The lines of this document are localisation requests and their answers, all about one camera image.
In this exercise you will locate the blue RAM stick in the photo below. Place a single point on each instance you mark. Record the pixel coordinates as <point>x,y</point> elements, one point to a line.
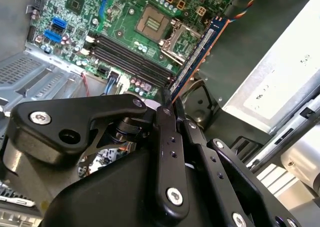
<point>200,52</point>

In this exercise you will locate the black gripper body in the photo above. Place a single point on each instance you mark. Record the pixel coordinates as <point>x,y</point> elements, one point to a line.
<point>112,199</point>

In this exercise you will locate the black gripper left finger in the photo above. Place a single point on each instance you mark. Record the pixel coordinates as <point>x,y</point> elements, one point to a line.
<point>75,117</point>

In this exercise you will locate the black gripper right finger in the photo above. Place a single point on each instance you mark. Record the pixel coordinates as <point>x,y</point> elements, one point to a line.
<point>225,177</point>

